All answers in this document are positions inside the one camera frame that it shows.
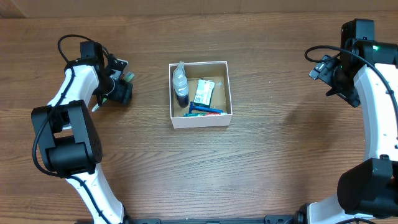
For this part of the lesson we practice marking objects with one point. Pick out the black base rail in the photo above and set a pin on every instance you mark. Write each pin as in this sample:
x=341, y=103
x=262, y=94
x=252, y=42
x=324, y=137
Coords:
x=268, y=219

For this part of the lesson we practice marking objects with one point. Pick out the clear foam pump bottle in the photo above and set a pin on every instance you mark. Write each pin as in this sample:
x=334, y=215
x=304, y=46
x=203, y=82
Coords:
x=180, y=85

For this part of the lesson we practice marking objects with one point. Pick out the blue disposable razor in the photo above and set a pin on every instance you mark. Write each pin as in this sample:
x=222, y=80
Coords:
x=202, y=108

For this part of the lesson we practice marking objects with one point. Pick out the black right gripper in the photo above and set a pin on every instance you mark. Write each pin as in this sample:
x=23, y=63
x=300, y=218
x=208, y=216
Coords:
x=325, y=73

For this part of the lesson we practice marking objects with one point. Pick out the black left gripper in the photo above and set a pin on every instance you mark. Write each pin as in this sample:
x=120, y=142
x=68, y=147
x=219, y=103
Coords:
x=124, y=91

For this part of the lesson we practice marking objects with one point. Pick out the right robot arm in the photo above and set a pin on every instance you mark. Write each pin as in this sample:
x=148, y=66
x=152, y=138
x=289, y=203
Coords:
x=363, y=73

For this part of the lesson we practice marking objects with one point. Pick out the red green toothpaste tube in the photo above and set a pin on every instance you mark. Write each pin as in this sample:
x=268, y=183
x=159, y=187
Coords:
x=203, y=114

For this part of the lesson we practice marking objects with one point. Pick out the green white toothbrush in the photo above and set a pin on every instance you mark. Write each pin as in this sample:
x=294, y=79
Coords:
x=121, y=92

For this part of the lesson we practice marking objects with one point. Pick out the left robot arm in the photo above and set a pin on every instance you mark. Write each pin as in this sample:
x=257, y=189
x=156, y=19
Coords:
x=66, y=143

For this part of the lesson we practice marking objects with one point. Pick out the white cardboard box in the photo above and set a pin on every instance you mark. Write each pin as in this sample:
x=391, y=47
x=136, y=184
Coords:
x=221, y=98

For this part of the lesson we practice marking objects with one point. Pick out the green soap packet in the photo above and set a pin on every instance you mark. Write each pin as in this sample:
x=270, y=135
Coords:
x=204, y=92

